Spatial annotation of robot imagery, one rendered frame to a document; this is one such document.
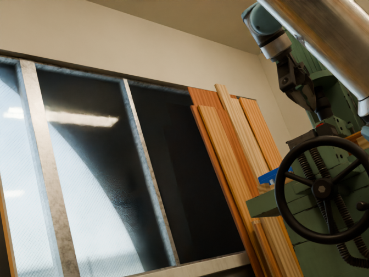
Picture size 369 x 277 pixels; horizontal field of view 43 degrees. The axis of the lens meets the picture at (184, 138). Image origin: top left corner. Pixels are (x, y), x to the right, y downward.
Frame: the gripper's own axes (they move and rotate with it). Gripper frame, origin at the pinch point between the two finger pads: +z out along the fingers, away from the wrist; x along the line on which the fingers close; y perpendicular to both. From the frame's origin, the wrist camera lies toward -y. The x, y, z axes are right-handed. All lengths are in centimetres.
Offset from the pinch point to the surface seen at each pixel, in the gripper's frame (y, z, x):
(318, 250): -19.6, 35.8, 15.4
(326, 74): 17.0, -4.4, -6.1
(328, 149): -15.3, 9.6, -1.9
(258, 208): -10.2, 19.7, 29.5
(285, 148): 246, 75, 101
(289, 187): -9.0, 17.6, 16.8
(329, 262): -21.7, 39.6, 13.5
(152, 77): 147, -39, 121
